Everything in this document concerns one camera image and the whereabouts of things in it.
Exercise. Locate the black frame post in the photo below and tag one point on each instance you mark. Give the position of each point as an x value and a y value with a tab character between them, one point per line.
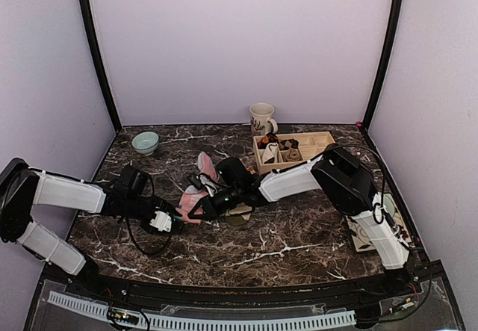
99	67
388	44

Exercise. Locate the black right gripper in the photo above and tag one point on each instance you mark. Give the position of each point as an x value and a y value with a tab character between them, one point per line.
210	209

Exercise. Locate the wooden compartment organizer box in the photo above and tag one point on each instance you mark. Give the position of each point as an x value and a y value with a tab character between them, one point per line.
281	151

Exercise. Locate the black left frame post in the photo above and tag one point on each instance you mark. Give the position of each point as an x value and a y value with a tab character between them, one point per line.
99	67

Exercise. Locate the floral pattern coaster tile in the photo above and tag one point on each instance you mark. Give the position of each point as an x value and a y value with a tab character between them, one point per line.
363	231

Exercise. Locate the beige striped cuff sock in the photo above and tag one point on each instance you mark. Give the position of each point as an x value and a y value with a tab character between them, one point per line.
239	211

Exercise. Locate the pale green candle dish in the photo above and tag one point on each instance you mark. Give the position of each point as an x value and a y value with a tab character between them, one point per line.
387	205

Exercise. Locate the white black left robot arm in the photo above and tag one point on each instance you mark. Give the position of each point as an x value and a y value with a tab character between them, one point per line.
26	190

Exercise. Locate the dark argyle rolled sock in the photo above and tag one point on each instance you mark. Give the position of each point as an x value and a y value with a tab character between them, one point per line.
288	144

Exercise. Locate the white slotted cable duct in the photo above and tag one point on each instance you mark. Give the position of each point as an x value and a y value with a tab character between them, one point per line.
195	318

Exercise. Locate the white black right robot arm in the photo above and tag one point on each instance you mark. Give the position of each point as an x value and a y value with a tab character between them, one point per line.
347	183

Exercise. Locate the coral pattern ceramic mug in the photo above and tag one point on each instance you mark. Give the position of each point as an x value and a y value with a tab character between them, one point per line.
261	119

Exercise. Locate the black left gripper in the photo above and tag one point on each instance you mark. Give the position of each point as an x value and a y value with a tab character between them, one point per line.
166	207

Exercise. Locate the black front table rail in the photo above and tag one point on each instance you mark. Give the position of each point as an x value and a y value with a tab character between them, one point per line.
354	281

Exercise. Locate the light blue ceramic bowl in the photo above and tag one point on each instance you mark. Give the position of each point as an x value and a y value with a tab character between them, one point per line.
145	143

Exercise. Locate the white ribbed rolled sock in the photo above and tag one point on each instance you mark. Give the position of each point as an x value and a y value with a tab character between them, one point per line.
270	153

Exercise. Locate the black right frame post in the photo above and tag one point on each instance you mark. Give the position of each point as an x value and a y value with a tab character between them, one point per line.
388	44

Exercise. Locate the pink patterned long sock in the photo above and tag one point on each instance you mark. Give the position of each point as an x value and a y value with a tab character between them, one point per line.
192	195

